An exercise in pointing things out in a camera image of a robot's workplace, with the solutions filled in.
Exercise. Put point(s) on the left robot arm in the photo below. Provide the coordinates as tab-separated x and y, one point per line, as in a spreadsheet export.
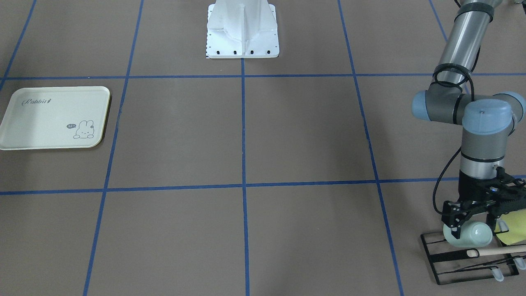
487	121

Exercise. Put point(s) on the cream rabbit tray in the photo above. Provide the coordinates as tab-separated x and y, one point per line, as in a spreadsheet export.
55	118

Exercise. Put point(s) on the white pedestal column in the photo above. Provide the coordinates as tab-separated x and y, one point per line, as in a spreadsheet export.
242	29

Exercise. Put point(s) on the yellow cup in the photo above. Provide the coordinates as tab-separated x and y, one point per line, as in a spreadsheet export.
511	227

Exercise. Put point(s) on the black wire cup rack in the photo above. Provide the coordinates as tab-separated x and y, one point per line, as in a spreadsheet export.
448	264

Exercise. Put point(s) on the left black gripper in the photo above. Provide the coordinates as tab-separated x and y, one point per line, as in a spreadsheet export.
467	183

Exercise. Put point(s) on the pale green cup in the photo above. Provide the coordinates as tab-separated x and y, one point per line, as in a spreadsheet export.
472	234

